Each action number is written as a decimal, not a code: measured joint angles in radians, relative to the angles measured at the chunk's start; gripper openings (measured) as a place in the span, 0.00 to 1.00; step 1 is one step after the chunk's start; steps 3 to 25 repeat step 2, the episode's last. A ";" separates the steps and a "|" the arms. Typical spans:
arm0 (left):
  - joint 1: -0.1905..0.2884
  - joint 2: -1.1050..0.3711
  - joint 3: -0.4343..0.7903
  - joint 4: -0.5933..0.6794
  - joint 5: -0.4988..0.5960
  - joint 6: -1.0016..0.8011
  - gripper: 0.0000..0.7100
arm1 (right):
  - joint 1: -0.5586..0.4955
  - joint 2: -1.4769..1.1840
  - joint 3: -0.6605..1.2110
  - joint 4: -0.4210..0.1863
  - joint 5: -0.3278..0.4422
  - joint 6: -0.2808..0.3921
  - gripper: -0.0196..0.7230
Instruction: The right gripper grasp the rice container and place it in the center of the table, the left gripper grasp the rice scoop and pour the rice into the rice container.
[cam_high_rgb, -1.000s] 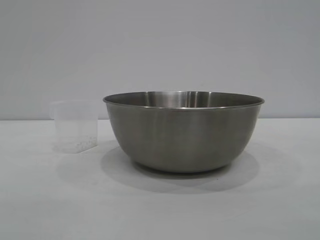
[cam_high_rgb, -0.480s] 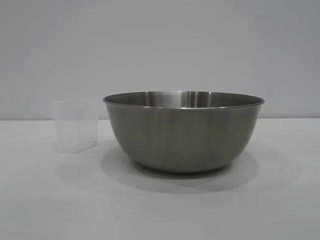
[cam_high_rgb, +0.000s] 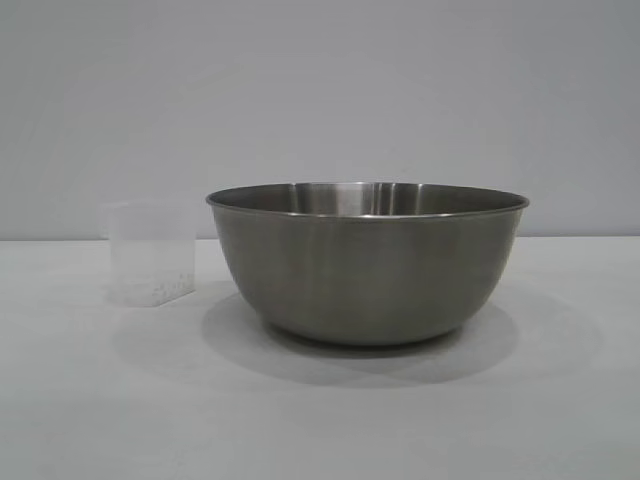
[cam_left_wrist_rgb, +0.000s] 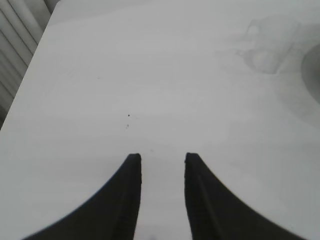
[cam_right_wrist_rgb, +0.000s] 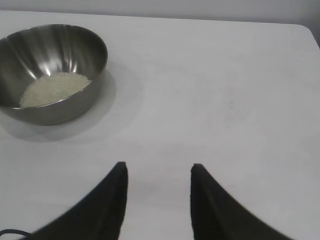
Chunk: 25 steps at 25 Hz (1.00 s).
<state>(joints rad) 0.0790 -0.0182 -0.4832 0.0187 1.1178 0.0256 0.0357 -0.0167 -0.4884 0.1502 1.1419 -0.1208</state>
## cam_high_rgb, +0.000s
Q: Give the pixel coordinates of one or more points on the white rice grains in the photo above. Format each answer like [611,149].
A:
[160,290]

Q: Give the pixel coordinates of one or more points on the clear plastic measuring cup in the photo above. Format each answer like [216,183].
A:
[150,235]

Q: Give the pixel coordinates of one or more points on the stainless steel mixing bowl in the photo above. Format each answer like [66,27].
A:
[370,275]

